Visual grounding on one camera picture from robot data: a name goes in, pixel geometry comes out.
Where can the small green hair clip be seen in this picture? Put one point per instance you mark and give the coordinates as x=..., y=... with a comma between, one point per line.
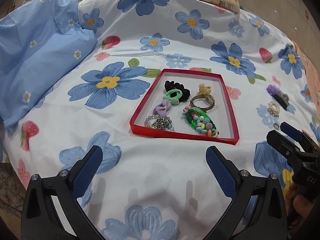
x=173, y=96

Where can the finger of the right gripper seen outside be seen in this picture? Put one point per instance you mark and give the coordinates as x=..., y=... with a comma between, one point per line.
x=292, y=132

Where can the red tray box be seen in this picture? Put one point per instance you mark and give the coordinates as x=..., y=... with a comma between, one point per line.
x=221, y=114

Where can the glitter grey claw clip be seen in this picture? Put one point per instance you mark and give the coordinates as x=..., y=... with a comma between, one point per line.
x=280, y=98

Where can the black scrunchie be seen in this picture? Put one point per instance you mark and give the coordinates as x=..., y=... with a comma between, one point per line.
x=169, y=85

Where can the right hand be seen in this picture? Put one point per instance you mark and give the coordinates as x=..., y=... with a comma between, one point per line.
x=306, y=225

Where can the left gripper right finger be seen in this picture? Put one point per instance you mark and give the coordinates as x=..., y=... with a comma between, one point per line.
x=235, y=186

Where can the light blue pillow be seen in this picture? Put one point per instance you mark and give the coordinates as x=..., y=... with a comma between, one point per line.
x=41, y=42

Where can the purple flower scrunchie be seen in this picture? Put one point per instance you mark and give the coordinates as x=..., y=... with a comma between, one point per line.
x=272, y=90

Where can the gold bangle watch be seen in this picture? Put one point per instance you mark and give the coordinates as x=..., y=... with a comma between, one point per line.
x=204, y=102

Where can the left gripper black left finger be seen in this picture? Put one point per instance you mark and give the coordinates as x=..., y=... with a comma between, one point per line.
x=68, y=186

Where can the floral white bedsheet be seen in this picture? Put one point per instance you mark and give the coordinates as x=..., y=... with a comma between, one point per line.
x=162, y=188

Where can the yellow hair claw clip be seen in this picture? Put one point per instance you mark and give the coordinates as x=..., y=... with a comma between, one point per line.
x=204, y=90

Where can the pearl bracelet gold charm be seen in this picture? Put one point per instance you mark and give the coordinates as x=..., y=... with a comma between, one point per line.
x=273, y=108

